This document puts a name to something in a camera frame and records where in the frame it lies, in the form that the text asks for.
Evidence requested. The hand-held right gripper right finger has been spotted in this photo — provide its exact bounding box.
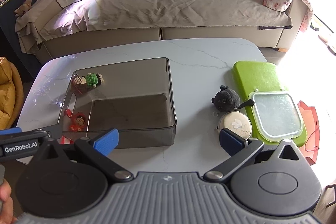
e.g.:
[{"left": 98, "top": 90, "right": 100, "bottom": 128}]
[{"left": 204, "top": 128, "right": 306, "bottom": 183}]

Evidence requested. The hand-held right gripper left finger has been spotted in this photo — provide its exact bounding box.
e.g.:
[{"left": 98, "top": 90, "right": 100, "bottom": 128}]
[{"left": 39, "top": 128, "right": 133, "bottom": 184}]

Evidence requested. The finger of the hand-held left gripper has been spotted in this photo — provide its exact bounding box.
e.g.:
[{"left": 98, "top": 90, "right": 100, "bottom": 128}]
[
  {"left": 48, "top": 124, "right": 65, "bottom": 141},
  {"left": 0, "top": 127, "right": 22, "bottom": 136}
]

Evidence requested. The round beige coin purse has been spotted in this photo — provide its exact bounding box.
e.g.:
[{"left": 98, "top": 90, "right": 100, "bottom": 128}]
[{"left": 217, "top": 110, "right": 253, "bottom": 139}]

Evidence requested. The transparent grey storage box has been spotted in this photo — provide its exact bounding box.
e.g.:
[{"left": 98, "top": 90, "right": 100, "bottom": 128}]
[{"left": 56, "top": 57, "right": 177, "bottom": 149}]

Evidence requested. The crochet doll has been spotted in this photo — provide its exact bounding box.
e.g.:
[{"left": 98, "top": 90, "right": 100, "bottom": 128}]
[{"left": 71, "top": 73, "right": 104, "bottom": 95}]

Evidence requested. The green lid with clear flap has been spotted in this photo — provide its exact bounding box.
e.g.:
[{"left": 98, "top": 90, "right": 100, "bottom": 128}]
[{"left": 232, "top": 61, "right": 308, "bottom": 147}]

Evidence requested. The person's left hand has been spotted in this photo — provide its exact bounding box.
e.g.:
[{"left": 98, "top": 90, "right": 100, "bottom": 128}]
[{"left": 0, "top": 179, "right": 13, "bottom": 214}]

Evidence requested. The red hooded figurine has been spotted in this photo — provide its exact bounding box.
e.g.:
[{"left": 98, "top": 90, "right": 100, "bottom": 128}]
[{"left": 69, "top": 112, "right": 86, "bottom": 132}]

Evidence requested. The yellow leather chair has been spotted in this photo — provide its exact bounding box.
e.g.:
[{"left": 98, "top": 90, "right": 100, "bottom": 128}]
[{"left": 0, "top": 56, "right": 25, "bottom": 130}]

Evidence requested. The black cat plush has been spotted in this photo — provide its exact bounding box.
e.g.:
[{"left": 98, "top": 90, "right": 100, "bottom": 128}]
[{"left": 211, "top": 85, "right": 255, "bottom": 111}]

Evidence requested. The red plastic basket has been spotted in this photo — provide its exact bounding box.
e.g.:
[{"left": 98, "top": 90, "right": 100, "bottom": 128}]
[{"left": 298, "top": 100, "right": 320, "bottom": 165}]

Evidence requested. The beige sofa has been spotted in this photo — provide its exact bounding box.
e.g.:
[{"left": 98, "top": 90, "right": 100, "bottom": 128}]
[{"left": 15, "top": 0, "right": 315, "bottom": 65}]

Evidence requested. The brown teddy plush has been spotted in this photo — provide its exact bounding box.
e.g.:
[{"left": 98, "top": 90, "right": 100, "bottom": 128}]
[{"left": 14, "top": 0, "right": 33, "bottom": 17}]

